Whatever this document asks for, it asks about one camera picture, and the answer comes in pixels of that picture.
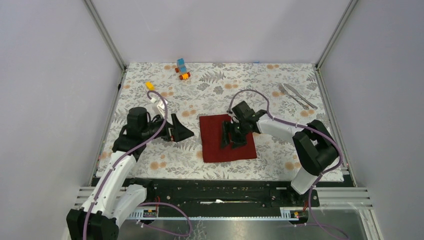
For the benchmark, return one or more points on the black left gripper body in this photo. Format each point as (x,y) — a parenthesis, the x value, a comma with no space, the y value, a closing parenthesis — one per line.
(154,128)

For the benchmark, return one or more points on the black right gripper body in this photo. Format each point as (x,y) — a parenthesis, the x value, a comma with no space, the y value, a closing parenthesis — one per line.
(242,127)

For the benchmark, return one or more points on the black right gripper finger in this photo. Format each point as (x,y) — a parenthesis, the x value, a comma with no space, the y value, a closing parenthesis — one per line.
(238,139)
(227,127)

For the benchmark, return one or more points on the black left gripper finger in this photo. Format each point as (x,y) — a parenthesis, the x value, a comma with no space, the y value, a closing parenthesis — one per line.
(178,129)
(178,137)

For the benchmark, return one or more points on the red cloth napkin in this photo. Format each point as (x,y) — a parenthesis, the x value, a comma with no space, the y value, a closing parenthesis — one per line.
(211,137)

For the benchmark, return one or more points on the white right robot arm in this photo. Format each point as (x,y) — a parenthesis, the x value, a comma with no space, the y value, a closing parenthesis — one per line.
(315,148)

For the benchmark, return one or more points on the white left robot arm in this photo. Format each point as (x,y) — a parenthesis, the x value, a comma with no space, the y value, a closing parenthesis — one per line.
(103,213)

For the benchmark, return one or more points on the yellow toy block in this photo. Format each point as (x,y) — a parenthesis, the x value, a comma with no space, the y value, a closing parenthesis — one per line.
(150,86)

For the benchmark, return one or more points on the silver fork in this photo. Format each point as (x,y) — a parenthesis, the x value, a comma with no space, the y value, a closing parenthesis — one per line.
(284,91)

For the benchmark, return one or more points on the floral patterned tablecloth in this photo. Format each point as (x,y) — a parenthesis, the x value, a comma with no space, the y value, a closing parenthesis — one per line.
(209,91)

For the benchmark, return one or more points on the silver table knife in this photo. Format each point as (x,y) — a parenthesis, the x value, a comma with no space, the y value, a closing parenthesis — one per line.
(300,96)

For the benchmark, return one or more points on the blue orange toy car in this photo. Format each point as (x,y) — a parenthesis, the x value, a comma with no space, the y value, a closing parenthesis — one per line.
(181,69)

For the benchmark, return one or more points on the left aluminium frame post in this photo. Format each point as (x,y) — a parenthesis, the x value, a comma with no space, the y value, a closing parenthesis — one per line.
(93,12)

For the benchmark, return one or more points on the aluminium frame post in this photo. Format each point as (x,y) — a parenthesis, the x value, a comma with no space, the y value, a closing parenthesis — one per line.
(337,31)
(93,12)

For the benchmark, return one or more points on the right aluminium frame post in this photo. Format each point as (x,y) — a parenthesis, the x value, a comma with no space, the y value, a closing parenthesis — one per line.
(337,31)

